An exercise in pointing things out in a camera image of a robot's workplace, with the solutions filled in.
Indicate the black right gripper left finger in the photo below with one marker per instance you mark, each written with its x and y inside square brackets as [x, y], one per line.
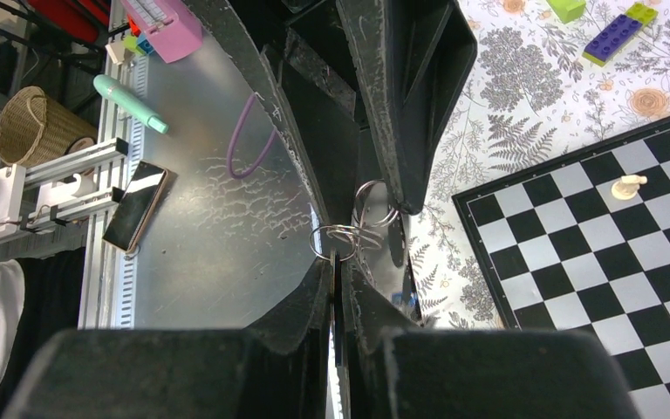
[273, 368]

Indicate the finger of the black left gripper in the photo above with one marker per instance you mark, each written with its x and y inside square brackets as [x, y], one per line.
[412, 60]
[294, 56]

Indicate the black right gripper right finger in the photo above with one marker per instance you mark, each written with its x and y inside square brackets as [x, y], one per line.
[393, 368]

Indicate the floral table cloth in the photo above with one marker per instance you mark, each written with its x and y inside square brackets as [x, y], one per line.
[531, 96]

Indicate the pink metronome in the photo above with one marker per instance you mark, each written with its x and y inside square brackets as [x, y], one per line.
[169, 26]

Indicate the purple green toy brick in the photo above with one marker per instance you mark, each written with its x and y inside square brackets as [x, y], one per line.
[613, 38]

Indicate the coloured toy blocks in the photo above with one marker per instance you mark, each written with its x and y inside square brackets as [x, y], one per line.
[136, 41]

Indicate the black white chessboard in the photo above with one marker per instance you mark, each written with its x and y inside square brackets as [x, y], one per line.
[558, 251]

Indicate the black smartphone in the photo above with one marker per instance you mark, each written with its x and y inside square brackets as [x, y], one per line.
[136, 206]

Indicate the mint green marker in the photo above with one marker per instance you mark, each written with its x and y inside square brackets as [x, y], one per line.
[111, 89]

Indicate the beige chess pawn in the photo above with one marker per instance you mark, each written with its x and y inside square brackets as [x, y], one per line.
[627, 186]

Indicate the woven wicker basket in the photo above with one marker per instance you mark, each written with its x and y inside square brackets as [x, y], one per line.
[35, 129]

